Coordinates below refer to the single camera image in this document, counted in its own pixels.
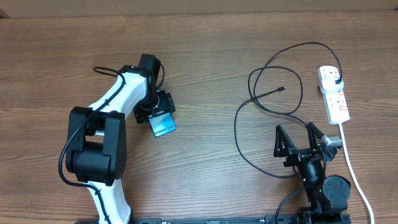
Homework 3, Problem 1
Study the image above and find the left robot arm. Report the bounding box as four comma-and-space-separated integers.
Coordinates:
58, 54, 176, 223

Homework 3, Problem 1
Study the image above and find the white power strip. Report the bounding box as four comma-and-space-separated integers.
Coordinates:
317, 65, 350, 124

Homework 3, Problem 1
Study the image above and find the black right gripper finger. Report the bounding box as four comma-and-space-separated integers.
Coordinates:
274, 125, 296, 157
306, 122, 325, 149

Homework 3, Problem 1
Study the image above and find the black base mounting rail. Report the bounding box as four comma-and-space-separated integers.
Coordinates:
74, 213, 352, 224

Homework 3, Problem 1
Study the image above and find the white power strip cord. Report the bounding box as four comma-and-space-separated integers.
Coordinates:
338, 123, 375, 224

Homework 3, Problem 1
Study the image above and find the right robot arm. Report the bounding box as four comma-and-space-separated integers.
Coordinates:
271, 123, 351, 223

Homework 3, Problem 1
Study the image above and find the Samsung Galaxy smartphone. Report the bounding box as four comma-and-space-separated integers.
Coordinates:
149, 113, 177, 138

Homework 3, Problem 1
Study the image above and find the black USB charging cable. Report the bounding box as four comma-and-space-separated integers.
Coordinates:
233, 42, 343, 180

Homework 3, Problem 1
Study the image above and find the white charger adapter plug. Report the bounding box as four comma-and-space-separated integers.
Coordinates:
319, 77, 345, 94

